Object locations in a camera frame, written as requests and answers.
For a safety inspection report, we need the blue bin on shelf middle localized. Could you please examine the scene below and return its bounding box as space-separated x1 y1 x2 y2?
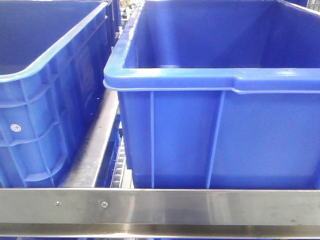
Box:
104 0 320 190

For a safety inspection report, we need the blue bin on shelf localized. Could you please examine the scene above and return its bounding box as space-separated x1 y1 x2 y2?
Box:
104 0 320 190
0 0 114 188

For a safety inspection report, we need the stainless steel shelf rack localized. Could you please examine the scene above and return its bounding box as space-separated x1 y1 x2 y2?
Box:
0 1 320 240

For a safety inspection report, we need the blue bin on shelf left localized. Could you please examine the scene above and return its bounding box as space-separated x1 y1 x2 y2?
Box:
0 0 114 188

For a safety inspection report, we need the roller conveyor track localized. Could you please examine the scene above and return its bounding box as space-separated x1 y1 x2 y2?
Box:
110 137 126 188

